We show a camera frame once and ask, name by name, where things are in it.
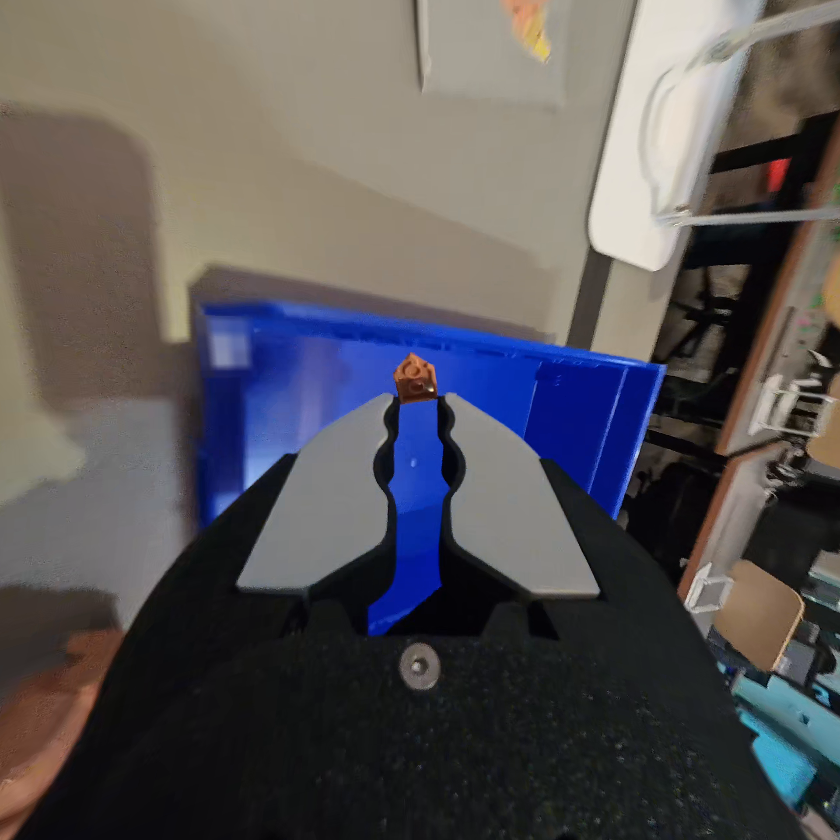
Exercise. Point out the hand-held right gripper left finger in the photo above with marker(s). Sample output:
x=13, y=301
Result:
x=315, y=512

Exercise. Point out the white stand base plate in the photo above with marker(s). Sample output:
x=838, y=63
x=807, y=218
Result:
x=630, y=197

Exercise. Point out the wood-edged office table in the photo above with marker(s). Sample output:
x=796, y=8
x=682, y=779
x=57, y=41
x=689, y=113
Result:
x=781, y=341

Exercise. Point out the blue plastic bin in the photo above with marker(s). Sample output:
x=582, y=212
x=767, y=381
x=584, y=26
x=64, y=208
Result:
x=295, y=394

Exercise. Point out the light wooden divider panel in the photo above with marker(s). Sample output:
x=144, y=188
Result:
x=761, y=613

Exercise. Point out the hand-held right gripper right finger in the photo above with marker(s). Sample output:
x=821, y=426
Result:
x=525, y=512

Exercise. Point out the small orange slope brick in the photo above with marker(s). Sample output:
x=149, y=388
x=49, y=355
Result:
x=415, y=377

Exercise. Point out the red plastic object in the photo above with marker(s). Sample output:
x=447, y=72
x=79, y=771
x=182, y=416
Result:
x=779, y=174

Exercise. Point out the grey desk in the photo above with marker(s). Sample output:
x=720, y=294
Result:
x=197, y=164

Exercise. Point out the grey instruction booklet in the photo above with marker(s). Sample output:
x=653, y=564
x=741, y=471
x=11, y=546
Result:
x=492, y=52

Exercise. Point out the small white stand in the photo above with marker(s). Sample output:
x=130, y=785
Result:
x=784, y=403
x=707, y=587

